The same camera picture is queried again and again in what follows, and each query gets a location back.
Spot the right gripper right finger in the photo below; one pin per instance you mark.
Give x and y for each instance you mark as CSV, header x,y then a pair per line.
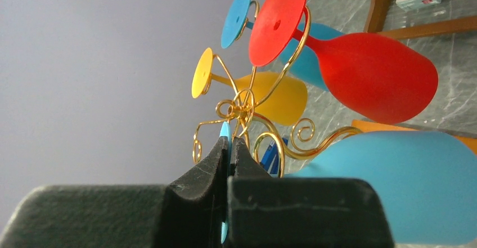
x,y
264,211

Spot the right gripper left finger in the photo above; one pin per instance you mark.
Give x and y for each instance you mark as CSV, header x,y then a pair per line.
x,y
185,213

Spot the gold wire glass rack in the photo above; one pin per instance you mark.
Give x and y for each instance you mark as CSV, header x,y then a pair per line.
x,y
350,152

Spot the blue wine glass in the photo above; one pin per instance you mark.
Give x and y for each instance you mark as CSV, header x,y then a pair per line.
x,y
426,210
306,67

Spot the yellow wine glass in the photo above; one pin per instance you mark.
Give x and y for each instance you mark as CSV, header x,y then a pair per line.
x,y
286,103

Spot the blue wine glass back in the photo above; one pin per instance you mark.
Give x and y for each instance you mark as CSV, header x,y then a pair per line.
x,y
306,67

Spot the red wine glass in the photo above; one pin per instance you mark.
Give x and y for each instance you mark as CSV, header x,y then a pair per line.
x,y
376,76

